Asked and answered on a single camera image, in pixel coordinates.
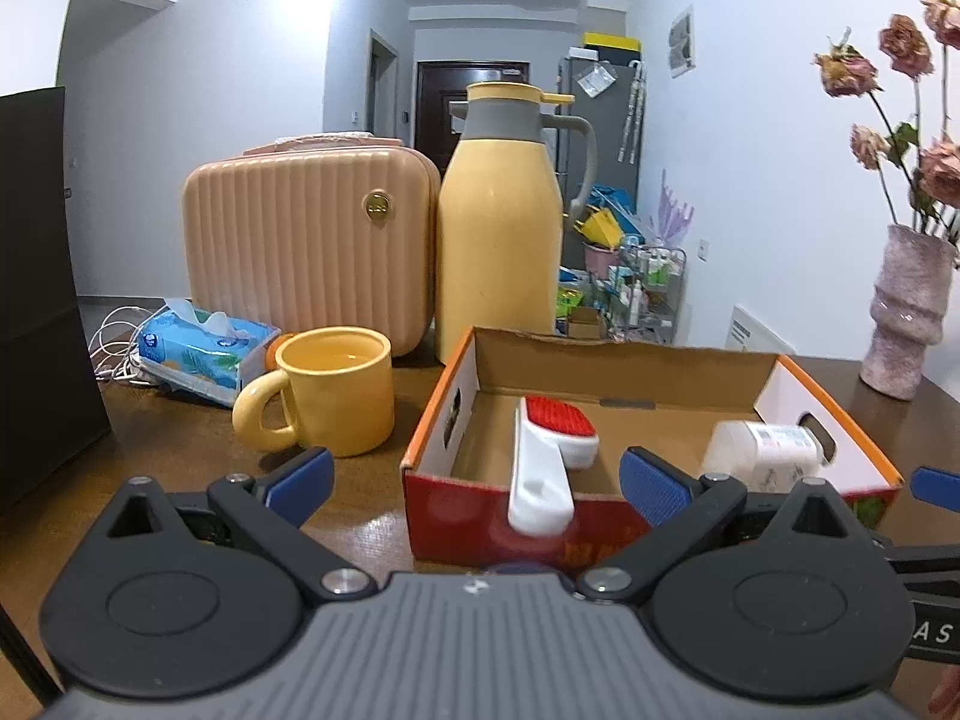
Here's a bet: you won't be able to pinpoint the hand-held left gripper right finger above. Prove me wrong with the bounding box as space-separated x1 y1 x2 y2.
576 448 860 605

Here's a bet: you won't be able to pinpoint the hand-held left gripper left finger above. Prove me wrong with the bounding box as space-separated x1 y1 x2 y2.
97 446 376 605

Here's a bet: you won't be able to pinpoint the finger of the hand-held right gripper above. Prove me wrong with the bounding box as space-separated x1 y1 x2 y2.
870 529 960 597
911 466 960 503

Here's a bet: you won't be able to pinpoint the white red lint brush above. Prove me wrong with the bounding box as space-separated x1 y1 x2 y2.
508 395 599 536

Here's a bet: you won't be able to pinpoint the white plastic bottle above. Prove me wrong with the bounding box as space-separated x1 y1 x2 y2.
697 420 824 494

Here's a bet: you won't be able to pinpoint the red cardboard box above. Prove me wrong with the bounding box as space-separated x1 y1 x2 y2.
400 326 905 578

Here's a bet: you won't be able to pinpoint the person's right hand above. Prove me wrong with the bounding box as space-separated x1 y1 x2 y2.
928 660 960 717

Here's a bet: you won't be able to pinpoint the yellow mug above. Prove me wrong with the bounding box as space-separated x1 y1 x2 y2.
231 326 395 458

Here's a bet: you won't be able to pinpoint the blue tissue pack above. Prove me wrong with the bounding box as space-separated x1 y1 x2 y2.
135 298 282 407

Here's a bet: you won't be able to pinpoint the pink textured vase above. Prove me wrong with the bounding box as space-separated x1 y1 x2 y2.
859 223 959 400

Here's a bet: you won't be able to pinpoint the metal trolley with bottles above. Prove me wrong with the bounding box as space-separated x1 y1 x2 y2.
604 236 687 346

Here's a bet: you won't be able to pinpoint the pink ribbed suitcase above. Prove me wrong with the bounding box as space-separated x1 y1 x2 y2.
180 131 442 359

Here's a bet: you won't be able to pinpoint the pink bin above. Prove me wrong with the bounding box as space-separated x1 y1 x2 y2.
583 242 623 278

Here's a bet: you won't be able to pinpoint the yellow watering can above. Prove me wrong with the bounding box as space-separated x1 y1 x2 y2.
574 206 627 247

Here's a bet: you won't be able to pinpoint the blue folding rack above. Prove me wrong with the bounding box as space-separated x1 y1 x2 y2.
589 184 646 230

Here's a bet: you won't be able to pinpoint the yellow thermos jug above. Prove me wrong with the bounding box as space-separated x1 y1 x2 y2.
436 80 599 366

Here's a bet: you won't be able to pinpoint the black paper bag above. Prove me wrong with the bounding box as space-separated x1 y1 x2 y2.
0 86 113 517

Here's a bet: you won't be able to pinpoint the grey refrigerator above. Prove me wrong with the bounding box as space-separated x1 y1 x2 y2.
555 56 646 196

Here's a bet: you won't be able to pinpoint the white folded umbrella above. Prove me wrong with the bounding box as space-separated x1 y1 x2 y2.
619 60 646 164

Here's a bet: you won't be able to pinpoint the dark brown door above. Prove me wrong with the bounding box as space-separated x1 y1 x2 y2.
415 60 531 166

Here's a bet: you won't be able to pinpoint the dried pink roses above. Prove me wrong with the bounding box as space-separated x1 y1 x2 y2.
812 0 960 241

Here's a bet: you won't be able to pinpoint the white wall unit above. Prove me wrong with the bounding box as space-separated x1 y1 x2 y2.
729 304 797 355

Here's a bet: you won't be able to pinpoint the white cables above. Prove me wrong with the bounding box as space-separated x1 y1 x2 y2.
88 305 162 385

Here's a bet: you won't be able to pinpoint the purple wall decal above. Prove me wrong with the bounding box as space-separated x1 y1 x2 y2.
649 169 698 248

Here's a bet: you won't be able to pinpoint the wall picture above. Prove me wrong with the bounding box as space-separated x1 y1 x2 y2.
669 5 695 78

